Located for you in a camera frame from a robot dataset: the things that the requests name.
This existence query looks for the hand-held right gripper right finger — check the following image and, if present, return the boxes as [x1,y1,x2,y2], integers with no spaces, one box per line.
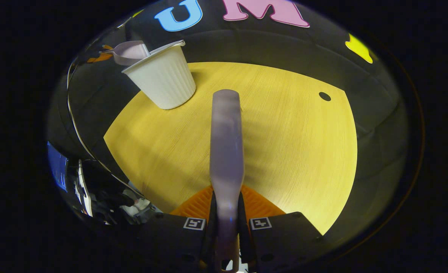
[238,185,325,273]

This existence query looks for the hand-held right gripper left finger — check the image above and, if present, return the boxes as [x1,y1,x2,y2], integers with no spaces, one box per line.
[144,185,218,273]

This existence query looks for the pale pink dustpan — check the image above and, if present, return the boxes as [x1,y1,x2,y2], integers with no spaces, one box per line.
[105,41,150,66]

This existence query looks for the white ribbed garbage bin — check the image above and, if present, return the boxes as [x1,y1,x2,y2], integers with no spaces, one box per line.
[122,40,197,110]

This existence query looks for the pale pink small broom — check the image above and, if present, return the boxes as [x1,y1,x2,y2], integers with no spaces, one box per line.
[209,89,244,271]

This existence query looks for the blue monitor screen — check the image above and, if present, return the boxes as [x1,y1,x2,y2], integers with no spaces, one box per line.
[48,141,68,192]

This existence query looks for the thin grey cable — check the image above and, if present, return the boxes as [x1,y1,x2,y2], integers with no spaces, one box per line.
[67,61,145,198]

